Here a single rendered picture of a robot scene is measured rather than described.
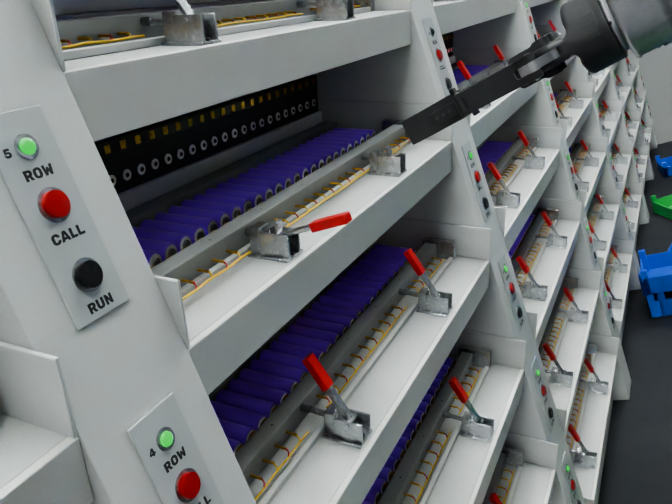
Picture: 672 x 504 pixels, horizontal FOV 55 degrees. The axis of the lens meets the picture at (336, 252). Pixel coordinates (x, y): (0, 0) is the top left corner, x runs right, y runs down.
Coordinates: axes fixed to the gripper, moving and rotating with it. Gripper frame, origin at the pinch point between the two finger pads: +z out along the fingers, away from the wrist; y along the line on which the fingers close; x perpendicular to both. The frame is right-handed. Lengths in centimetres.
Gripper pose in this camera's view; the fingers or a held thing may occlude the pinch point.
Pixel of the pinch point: (436, 117)
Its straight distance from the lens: 75.7
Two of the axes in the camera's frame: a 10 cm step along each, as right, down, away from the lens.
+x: -4.9, -8.6, -1.3
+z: -7.5, 3.5, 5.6
